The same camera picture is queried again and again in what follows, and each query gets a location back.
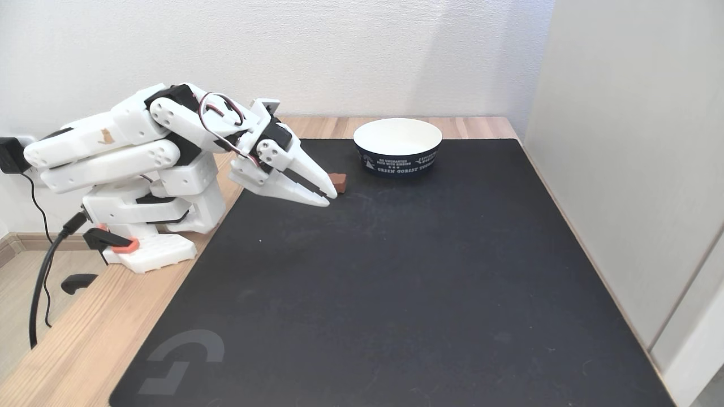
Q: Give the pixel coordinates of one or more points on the small brown toy block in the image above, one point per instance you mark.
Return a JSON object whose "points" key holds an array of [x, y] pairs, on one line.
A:
{"points": [[340, 182]]}

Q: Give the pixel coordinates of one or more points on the white bowl with navy print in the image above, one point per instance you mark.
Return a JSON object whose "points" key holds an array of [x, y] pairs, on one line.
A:
{"points": [[398, 147]]}

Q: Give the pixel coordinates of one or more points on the black desk mat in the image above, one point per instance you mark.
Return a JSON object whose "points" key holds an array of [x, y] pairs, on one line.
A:
{"points": [[407, 282]]}

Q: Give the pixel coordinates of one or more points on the black and orange clamp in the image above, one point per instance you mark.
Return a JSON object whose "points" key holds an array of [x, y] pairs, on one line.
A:
{"points": [[113, 242]]}

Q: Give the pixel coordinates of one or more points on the wooden baseboard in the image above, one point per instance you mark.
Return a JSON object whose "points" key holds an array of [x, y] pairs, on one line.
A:
{"points": [[34, 241]]}

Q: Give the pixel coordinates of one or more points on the black power adapter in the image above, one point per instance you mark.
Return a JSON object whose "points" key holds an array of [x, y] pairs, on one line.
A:
{"points": [[10, 155]]}

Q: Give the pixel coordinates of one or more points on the white cabinet panel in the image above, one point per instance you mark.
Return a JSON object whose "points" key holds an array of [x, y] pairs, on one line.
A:
{"points": [[633, 141]]}

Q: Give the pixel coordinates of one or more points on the white wall outlet plate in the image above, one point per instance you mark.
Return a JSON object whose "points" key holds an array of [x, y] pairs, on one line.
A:
{"points": [[27, 138]]}

